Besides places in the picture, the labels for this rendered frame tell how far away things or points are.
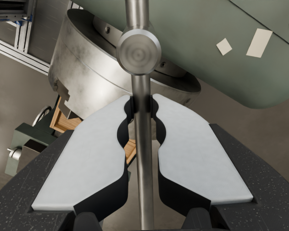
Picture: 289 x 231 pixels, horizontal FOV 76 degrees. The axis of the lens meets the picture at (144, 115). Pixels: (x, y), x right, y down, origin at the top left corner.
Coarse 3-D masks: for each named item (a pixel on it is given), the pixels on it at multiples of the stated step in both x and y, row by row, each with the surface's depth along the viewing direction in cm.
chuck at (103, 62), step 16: (64, 16) 32; (80, 16) 35; (64, 32) 30; (80, 32) 28; (96, 32) 32; (80, 48) 28; (96, 48) 27; (112, 48) 30; (96, 64) 27; (112, 64) 27; (112, 80) 28; (128, 80) 28; (160, 80) 29; (176, 80) 34; (192, 80) 42; (176, 96) 31; (192, 96) 34
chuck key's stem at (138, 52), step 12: (132, 36) 8; (144, 36) 8; (156, 36) 10; (120, 48) 9; (132, 48) 9; (144, 48) 9; (156, 48) 9; (120, 60) 9; (132, 60) 9; (144, 60) 9; (156, 60) 9; (132, 72) 9; (144, 72) 9
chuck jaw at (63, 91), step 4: (60, 84) 33; (60, 88) 34; (64, 88) 33; (60, 92) 34; (64, 92) 33; (64, 96) 33; (68, 96) 33; (60, 100) 37; (64, 100) 33; (60, 104) 37; (64, 104) 36; (60, 108) 37; (64, 108) 36; (68, 108) 35; (64, 112) 36; (68, 112) 36; (72, 112) 36; (68, 116) 36; (72, 116) 37; (76, 116) 38
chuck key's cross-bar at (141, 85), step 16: (128, 0) 9; (144, 0) 9; (128, 16) 9; (144, 16) 9; (144, 80) 11; (144, 96) 12; (144, 112) 12; (144, 128) 13; (144, 144) 13; (144, 160) 13; (144, 176) 14; (144, 192) 14; (144, 208) 15; (144, 224) 15
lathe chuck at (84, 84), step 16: (64, 48) 30; (64, 64) 31; (80, 64) 29; (64, 80) 31; (80, 80) 30; (96, 80) 28; (80, 96) 30; (96, 96) 30; (112, 96) 29; (80, 112) 32; (128, 128) 33
